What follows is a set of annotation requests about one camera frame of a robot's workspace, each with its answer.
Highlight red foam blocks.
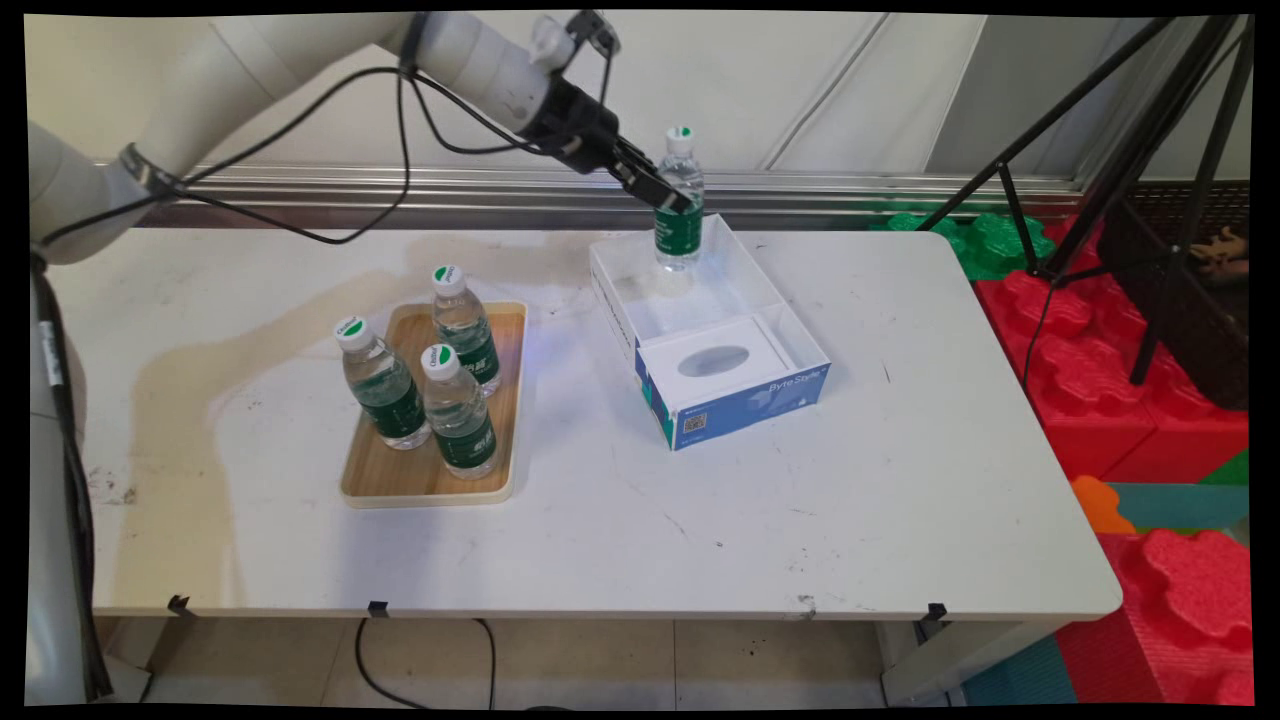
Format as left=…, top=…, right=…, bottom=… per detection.
left=975, top=215, right=1251, bottom=486

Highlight red foam block wavy edge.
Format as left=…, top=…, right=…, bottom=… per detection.
left=1055, top=528, right=1256, bottom=707

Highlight green foam block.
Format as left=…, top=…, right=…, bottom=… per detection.
left=885, top=210, right=1057, bottom=283

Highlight silver metal window rail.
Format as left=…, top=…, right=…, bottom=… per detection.
left=95, top=163, right=1089, bottom=233

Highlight white table leg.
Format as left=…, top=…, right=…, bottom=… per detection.
left=878, top=618, right=1063, bottom=705

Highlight black camera tripod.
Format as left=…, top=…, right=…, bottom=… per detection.
left=915, top=15, right=1253, bottom=387

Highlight wrist camera on white mount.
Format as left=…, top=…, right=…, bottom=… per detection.
left=528, top=10, right=622, bottom=73

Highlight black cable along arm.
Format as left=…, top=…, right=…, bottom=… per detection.
left=35, top=65, right=549, bottom=251

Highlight black cable bundle at base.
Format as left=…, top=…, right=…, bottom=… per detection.
left=35, top=258, right=114, bottom=701

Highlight white blue ByteDance cardboard box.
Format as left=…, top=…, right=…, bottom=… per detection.
left=588, top=212, right=833, bottom=452

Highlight bamboo tray with cream rim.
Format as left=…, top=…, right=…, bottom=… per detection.
left=339, top=300, right=529, bottom=509

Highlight orange foam piece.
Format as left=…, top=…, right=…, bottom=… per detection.
left=1070, top=475, right=1138, bottom=536

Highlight green label water bottle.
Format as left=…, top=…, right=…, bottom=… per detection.
left=333, top=316, right=433, bottom=451
left=653, top=126, right=706, bottom=273
left=420, top=343, right=501, bottom=481
left=431, top=264, right=502, bottom=399

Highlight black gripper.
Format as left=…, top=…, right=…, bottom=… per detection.
left=518, top=76, right=694, bottom=217

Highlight teal foam mat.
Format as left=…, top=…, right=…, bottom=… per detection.
left=1105, top=482, right=1251, bottom=533

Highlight black cable on floor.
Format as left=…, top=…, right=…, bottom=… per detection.
left=354, top=618, right=498, bottom=712

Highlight dark brown wicker basket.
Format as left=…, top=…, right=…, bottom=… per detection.
left=1098, top=180, right=1251, bottom=413

